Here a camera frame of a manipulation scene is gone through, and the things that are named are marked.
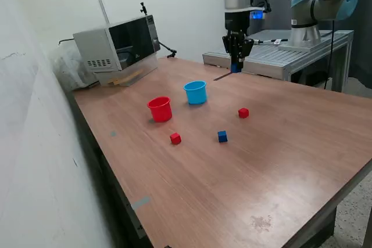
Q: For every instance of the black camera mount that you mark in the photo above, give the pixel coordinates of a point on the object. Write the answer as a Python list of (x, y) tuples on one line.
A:
[(142, 8)]

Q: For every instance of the white warning tag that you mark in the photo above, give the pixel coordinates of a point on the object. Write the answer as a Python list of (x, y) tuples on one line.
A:
[(278, 41)]

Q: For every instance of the wooden slat stack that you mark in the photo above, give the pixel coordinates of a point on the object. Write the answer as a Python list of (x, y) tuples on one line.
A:
[(125, 79)]

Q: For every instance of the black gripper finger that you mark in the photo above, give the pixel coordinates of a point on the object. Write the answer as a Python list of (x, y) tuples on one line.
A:
[(229, 46), (245, 46)]

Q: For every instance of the grey-blue tape patch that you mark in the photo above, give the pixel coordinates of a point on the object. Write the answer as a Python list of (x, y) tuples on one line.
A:
[(113, 134)]

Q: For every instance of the red wooden cube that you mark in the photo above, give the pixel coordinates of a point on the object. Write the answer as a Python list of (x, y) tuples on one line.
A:
[(243, 113), (175, 138)]

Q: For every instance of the aluminium robot mounting plate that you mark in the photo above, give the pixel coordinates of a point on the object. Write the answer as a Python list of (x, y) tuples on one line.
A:
[(293, 48)]

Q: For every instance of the slotted aluminium robot table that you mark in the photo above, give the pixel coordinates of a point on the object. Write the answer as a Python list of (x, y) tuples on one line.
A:
[(261, 54)]

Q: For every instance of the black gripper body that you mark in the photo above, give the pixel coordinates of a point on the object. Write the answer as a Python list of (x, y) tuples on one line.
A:
[(237, 23)]

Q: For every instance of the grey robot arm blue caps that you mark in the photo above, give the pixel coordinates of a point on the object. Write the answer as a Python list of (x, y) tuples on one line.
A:
[(305, 10)]

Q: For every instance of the white thin rod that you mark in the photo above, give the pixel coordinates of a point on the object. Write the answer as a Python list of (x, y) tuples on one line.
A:
[(103, 11)]

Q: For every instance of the grey plastic bag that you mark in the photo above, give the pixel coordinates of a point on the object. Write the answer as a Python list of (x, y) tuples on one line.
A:
[(68, 71)]

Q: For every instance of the red plastic cup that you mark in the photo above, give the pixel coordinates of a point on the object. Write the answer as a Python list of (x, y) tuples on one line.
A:
[(160, 111)]

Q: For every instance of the blue plastic cup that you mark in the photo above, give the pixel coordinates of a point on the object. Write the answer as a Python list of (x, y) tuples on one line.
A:
[(196, 95)]

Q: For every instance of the grey tape strip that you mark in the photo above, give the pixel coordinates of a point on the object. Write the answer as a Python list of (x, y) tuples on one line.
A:
[(141, 203)]

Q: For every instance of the clear acrylic stand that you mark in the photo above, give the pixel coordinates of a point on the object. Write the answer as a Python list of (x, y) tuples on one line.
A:
[(149, 66)]

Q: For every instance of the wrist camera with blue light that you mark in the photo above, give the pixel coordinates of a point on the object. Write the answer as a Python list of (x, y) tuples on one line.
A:
[(257, 15)]

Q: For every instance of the blue wooden cube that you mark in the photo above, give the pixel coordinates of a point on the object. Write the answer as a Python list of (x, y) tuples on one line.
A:
[(222, 137), (236, 69)]

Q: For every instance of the thin dark strip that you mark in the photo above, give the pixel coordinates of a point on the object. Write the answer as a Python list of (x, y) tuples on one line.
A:
[(221, 76)]

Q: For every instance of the silver microwave oven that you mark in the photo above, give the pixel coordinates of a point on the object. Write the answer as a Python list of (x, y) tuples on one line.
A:
[(96, 47)]

